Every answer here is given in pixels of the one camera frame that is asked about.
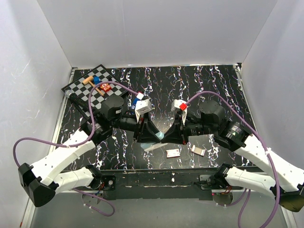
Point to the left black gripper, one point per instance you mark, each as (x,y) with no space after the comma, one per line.
(145,129)

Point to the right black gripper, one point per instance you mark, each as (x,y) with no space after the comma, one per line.
(177,133)

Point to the light blue stapler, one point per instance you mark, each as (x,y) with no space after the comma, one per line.
(149,146)

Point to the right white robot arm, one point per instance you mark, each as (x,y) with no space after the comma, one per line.
(282,180)

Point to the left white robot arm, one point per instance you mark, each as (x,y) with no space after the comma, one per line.
(45,178)

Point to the red white staple box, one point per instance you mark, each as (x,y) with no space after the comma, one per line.
(173,153)

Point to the open staple box tray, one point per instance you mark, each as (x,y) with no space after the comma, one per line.
(198,151)

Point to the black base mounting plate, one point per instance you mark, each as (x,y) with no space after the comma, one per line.
(158,184)

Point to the blue toy block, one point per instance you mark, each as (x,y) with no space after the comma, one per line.
(96,80)

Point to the wooden toy mallet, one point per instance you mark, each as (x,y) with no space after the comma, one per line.
(89,80)

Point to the black cylinder silver cap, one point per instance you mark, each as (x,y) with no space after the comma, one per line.
(73,97)

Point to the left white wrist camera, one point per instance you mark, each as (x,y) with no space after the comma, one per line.
(142,107)

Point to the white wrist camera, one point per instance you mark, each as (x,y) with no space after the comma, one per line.
(142,107)
(179,105)

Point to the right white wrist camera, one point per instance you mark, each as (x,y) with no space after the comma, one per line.
(179,105)

